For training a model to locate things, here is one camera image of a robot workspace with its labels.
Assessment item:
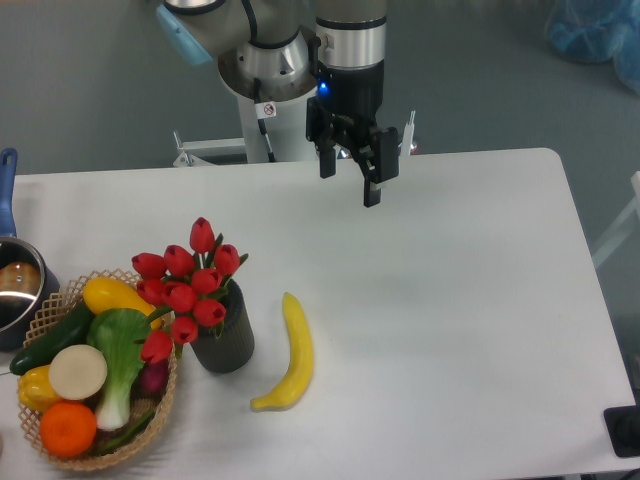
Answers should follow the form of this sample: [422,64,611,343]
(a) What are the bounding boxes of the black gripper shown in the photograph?
[306,60,399,207]

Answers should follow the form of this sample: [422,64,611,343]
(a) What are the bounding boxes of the red tulip bouquet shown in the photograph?
[131,217,248,365]

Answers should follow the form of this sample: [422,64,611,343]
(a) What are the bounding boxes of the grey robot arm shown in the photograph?
[156,1,399,207]

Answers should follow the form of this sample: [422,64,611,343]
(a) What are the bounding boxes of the dark grey ribbed vase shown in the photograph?
[191,280,255,374]

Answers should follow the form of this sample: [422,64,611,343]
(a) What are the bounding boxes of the yellow banana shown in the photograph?
[250,292,315,412]

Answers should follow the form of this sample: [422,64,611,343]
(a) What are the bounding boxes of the blue plastic bag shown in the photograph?
[544,1,639,93]

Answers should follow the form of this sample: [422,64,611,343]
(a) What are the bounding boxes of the yellow squash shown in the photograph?
[82,277,155,316]

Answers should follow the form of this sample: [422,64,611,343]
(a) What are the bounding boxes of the green bok choy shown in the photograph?
[87,308,151,431]

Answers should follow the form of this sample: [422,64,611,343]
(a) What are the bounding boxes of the purple red onion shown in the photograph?
[138,359,169,395]

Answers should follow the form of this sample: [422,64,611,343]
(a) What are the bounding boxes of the woven wicker basket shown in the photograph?
[18,269,177,472]

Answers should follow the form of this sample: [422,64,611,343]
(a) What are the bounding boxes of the green cucumber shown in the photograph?
[9,301,95,376]

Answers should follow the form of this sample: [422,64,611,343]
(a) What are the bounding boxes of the white round radish slice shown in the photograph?
[48,344,107,401]

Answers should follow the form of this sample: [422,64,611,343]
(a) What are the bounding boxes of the green chili pepper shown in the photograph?
[93,409,155,456]

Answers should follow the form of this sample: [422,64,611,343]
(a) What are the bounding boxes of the black device at table edge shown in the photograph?
[603,405,639,458]

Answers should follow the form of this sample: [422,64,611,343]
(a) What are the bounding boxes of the orange fruit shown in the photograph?
[39,402,97,458]

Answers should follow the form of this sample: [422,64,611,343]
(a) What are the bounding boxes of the yellow bell pepper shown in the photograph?
[18,365,63,413]

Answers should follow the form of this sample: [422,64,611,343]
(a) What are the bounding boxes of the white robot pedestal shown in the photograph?
[172,97,419,168]

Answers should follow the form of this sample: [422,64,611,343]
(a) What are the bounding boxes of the white metal frame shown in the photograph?
[591,171,639,269]

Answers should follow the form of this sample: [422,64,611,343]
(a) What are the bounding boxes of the blue handled saucepan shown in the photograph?
[1,148,60,352]

